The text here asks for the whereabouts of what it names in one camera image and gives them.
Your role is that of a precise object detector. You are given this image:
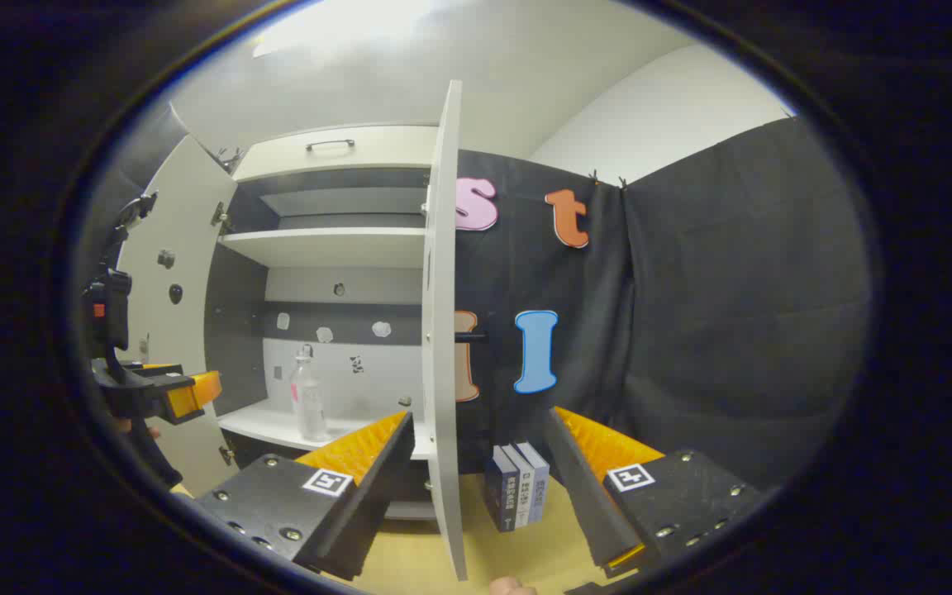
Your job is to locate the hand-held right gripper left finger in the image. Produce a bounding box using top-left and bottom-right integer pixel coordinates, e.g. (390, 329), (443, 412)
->
(193, 410), (417, 582)

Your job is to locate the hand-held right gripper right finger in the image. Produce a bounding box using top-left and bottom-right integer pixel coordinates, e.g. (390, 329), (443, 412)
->
(544, 405), (764, 579)

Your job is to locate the white cabinet door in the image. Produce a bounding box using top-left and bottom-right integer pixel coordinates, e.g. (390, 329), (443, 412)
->
(421, 80), (489, 582)
(117, 135), (239, 497)

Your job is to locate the clear plastic bottle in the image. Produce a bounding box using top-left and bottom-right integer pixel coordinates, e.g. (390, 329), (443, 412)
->
(289, 345), (329, 442)

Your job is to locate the white and grey cabinet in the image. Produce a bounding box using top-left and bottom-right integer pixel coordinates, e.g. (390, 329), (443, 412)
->
(205, 124), (444, 521)

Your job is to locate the white cabinet drawer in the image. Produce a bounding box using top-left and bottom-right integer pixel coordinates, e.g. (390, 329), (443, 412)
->
(232, 124), (441, 183)

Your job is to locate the light blue book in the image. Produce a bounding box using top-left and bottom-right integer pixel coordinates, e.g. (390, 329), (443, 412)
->
(516, 441), (551, 525)

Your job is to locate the black backdrop cloth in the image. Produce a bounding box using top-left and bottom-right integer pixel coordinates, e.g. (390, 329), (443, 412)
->
(75, 103), (872, 497)

